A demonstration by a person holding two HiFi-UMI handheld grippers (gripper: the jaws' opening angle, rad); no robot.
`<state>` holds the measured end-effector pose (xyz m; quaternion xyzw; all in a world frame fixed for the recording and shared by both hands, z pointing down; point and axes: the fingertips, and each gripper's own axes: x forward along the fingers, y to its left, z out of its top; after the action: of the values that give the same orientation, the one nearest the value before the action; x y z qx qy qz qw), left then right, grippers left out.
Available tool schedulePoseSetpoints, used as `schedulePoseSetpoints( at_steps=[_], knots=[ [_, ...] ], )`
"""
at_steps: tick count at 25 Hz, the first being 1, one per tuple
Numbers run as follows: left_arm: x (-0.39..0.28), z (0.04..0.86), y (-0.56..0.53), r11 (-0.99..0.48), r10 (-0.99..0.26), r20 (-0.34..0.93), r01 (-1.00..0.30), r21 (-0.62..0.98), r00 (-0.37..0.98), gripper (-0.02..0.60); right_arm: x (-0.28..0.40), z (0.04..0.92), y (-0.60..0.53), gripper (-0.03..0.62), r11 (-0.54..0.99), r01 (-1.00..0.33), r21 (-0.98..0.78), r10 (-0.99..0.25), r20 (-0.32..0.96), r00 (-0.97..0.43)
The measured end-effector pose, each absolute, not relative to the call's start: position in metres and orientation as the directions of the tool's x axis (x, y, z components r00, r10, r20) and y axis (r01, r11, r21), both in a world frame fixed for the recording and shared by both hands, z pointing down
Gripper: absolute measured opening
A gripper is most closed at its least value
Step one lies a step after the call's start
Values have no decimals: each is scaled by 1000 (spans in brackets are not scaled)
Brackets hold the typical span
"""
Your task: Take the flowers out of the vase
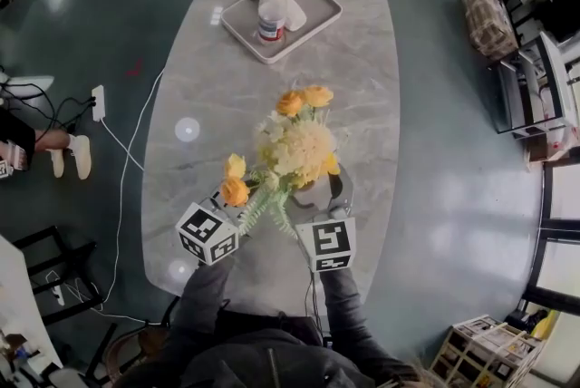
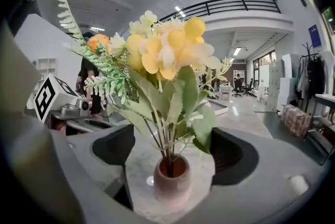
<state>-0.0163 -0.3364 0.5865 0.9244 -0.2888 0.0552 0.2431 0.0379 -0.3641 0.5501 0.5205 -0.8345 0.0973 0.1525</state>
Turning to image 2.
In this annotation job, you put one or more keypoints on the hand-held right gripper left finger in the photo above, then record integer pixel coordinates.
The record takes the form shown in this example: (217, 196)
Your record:
(115, 147)

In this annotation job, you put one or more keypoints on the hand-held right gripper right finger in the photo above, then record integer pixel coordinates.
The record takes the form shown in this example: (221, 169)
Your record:
(235, 157)

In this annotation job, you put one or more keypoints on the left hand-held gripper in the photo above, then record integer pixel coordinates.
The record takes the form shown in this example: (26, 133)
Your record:
(49, 94)

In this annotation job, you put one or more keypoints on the pink ceramic vase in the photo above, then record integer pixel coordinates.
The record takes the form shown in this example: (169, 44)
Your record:
(171, 186)

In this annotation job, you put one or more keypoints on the yellow artificial flowers bunch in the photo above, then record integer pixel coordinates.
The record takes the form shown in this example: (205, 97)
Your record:
(167, 60)

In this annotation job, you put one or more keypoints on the white rectangular tray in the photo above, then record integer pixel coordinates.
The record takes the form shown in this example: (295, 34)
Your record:
(218, 107)

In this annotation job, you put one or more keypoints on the white desk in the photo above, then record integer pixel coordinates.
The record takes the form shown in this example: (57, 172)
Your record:
(225, 90)

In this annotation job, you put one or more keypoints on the white cubby shelf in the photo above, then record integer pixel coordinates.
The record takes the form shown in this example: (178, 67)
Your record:
(47, 65)

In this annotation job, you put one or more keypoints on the black office chair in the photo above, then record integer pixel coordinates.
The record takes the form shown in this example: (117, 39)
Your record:
(237, 87)
(248, 87)

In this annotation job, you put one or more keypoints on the patterned brown box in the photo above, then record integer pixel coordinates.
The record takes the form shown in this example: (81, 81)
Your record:
(297, 119)

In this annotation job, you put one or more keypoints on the white standing board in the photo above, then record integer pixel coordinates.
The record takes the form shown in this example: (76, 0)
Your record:
(263, 76)

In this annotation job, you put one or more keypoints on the white stacked boxes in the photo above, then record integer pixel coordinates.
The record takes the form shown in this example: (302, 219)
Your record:
(286, 81)

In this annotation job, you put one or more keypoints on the white side table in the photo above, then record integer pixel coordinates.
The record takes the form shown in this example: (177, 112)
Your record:
(325, 102)

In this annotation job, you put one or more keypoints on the long ceiling strip light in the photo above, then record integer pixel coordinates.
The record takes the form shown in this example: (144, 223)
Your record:
(180, 11)
(237, 51)

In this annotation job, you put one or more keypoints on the black coat rack with clothes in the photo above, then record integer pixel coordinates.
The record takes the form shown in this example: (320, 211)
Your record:
(312, 73)

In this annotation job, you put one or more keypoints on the black balcony railing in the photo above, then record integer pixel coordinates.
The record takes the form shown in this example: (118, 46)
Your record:
(225, 5)

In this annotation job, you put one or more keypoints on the blue wall poster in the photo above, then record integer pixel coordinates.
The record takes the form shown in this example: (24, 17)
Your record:
(314, 35)

